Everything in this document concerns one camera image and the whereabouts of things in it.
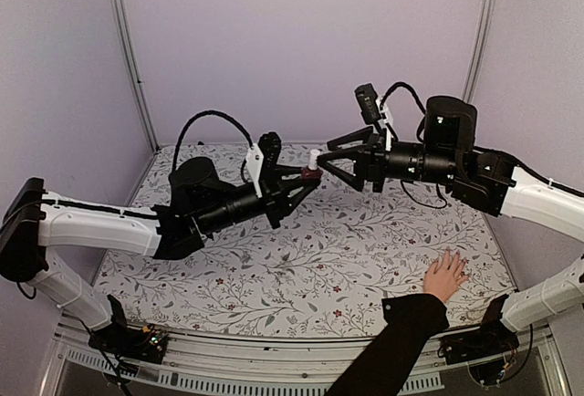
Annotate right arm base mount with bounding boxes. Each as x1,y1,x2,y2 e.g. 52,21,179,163
437,294,519,365

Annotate white nail polish cap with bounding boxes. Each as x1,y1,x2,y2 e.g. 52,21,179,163
308,149,320,171

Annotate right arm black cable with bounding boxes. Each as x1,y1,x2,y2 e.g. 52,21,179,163
378,81,428,117

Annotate black sleeved forearm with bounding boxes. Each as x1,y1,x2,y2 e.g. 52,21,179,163
326,294,449,396

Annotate person's bare hand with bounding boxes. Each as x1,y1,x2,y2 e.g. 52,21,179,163
422,248,468,304

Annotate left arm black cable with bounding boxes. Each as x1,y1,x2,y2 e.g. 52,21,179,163
174,109,255,173

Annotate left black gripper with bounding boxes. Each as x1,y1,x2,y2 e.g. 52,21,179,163
197,165,320,236

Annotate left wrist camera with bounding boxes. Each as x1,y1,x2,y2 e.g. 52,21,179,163
245,131,282,198

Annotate aluminium frame post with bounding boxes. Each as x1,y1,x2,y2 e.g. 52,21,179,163
110,0,160,151
461,0,496,104

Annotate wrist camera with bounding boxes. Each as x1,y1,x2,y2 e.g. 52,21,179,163
354,83,398,140
245,131,282,198

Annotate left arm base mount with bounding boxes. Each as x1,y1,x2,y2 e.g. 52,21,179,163
89,295,168,364

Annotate red nail polish bottle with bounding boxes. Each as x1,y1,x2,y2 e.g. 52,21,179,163
301,166,322,180

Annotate floral patterned table mat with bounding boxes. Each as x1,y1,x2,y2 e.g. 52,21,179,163
90,142,516,340

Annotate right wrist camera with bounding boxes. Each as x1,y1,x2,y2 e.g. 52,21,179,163
354,83,398,140

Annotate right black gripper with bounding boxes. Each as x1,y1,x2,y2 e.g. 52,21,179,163
318,126,459,193

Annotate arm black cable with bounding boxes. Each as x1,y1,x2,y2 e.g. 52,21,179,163
378,81,428,117
174,109,255,173

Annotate front aluminium rail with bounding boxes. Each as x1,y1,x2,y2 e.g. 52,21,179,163
39,318,578,395

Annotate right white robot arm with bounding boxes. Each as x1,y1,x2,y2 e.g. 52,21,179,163
309,96,583,240

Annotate left aluminium frame post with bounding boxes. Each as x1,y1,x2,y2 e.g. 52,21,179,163
110,0,160,151

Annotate right aluminium frame post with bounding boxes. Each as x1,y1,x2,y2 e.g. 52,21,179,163
461,0,496,104

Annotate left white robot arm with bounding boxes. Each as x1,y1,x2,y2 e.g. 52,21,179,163
1,154,322,354

